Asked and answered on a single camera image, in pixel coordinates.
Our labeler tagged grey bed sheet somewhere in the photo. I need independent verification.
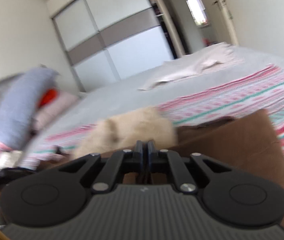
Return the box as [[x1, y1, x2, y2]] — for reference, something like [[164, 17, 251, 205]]
[[35, 47, 284, 140]]

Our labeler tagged pink pillow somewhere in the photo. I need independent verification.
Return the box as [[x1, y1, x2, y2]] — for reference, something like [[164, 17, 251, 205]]
[[33, 91, 80, 130]]

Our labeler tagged cream door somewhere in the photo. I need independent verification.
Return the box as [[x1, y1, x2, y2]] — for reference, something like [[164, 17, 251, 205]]
[[208, 0, 240, 47]]

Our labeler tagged striped patterned blanket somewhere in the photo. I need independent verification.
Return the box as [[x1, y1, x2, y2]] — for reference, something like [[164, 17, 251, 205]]
[[20, 65, 284, 180]]

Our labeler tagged blue-grey pillow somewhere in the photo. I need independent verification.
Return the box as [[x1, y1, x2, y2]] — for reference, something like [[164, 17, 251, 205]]
[[0, 67, 60, 150]]

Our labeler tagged white folded quilt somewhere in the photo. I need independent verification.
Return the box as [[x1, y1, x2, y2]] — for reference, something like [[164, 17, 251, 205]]
[[0, 150, 24, 168]]

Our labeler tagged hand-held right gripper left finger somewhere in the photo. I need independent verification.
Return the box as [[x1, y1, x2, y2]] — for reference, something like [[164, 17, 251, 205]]
[[58, 140, 147, 194]]

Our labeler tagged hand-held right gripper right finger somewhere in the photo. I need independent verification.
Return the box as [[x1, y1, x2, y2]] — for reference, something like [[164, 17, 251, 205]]
[[147, 140, 232, 194]]

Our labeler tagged orange plush toy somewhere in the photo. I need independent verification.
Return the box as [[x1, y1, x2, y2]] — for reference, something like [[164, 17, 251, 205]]
[[38, 89, 59, 108]]

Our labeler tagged white and grey wardrobe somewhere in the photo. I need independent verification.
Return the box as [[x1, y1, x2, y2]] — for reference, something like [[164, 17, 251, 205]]
[[46, 0, 180, 93]]

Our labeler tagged beige folded cloth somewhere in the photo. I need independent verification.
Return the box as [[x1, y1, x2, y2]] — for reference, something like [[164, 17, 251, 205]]
[[138, 42, 245, 91]]

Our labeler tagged brown coat with fur collar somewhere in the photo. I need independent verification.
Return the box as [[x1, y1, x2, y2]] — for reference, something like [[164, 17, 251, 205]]
[[40, 106, 284, 233]]

